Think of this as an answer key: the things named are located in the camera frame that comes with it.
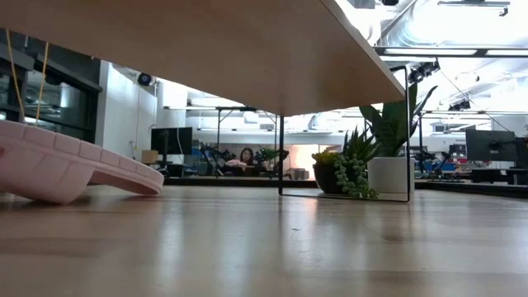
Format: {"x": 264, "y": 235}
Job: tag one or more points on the pink rubber slide sandal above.
{"x": 62, "y": 165}

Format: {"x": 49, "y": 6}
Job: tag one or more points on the distant green plant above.
{"x": 268, "y": 154}

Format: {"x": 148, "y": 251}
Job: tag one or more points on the person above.
{"x": 246, "y": 156}

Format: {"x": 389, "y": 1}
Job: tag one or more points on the distant pink object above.
{"x": 236, "y": 163}

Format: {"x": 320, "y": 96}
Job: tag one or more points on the distant cardboard boxes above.
{"x": 301, "y": 174}

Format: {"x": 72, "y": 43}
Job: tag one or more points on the succulent plant in dark pot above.
{"x": 326, "y": 177}

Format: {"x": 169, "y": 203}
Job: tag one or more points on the black monitor on stand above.
{"x": 171, "y": 140}

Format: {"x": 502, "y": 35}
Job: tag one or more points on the small cardboard box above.
{"x": 149, "y": 156}

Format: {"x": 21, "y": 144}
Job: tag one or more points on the snake plant in white pot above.
{"x": 387, "y": 175}

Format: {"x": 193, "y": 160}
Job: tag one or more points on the distant blue equipment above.
{"x": 433, "y": 166}

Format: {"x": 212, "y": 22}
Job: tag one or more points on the long ceiling light bar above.
{"x": 433, "y": 51}

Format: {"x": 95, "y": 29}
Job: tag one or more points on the black framed window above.
{"x": 62, "y": 103}

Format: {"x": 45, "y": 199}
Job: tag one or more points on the large black monitor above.
{"x": 491, "y": 144}

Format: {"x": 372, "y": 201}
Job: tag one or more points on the distant black desk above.
{"x": 495, "y": 175}

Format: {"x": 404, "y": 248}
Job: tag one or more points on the hanging ceiling light fixture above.
{"x": 474, "y": 3}

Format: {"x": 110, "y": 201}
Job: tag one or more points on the black aluminium table frame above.
{"x": 231, "y": 181}

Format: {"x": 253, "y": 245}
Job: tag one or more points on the distant black metal frame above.
{"x": 239, "y": 109}

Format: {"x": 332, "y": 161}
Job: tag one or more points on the round black wall camera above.
{"x": 144, "y": 79}

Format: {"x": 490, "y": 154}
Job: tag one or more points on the black camera on distant frame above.
{"x": 425, "y": 70}

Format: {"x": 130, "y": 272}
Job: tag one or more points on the black device on distant frame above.
{"x": 458, "y": 106}

